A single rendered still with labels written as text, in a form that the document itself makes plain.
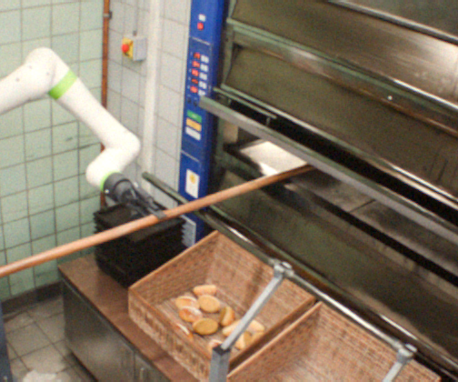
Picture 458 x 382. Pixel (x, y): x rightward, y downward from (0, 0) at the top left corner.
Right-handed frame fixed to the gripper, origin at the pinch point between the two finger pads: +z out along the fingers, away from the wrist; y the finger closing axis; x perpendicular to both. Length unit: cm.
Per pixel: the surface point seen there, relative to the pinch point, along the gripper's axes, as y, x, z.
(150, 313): 50, -6, -10
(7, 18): -39, -1, -120
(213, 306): 57, -35, -6
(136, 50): -26, -48, -85
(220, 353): 23.9, 6.0, 41.4
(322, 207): 1, -54, 23
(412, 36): -67, -56, 44
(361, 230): 1, -54, 41
